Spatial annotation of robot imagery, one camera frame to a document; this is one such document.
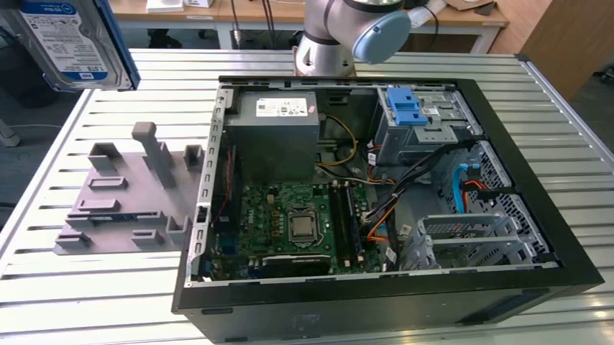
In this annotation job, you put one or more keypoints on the hard disk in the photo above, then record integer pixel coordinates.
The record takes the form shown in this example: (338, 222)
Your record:
(67, 43)

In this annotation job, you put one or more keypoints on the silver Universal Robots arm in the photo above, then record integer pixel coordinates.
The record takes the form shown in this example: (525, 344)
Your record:
(326, 36)

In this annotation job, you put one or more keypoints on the metal disk bay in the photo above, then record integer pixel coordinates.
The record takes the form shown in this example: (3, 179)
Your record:
(479, 241)

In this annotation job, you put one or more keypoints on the grey Dell power supply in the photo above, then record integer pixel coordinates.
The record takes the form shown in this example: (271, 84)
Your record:
(274, 151)

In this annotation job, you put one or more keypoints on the green motherboard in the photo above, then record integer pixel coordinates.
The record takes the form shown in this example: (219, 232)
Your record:
(268, 215)

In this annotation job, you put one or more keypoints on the silver CPU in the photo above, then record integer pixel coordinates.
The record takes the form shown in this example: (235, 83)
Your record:
(300, 224)

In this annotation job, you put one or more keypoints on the RAM stick in motherboard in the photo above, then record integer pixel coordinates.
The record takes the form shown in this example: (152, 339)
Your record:
(355, 223)

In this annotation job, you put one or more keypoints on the metal optical drive cage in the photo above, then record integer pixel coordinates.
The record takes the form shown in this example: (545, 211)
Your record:
(398, 143)

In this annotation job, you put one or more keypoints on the black graphics card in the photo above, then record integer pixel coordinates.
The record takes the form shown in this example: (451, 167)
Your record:
(295, 264)

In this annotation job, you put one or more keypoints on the blue plastic drive latch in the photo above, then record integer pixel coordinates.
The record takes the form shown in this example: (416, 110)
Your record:
(404, 108)

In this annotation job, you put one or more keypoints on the grey parts rack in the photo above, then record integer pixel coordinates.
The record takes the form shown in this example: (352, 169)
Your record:
(139, 201)

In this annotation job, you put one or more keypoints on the RAM stick in rack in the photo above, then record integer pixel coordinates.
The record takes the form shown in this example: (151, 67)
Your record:
(120, 217)

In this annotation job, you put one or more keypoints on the black open PC case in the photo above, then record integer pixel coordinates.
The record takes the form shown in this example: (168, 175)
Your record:
(383, 309)

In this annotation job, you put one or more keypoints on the small white box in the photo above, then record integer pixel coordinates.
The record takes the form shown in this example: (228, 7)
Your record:
(199, 3)

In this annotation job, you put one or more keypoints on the wooden desk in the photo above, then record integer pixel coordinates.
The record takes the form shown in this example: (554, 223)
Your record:
(144, 16)

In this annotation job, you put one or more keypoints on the brown cardboard piece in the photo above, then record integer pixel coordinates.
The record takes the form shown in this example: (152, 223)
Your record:
(461, 4)

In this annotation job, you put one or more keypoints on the wooden cabinet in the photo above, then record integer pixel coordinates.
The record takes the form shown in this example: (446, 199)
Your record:
(566, 43)

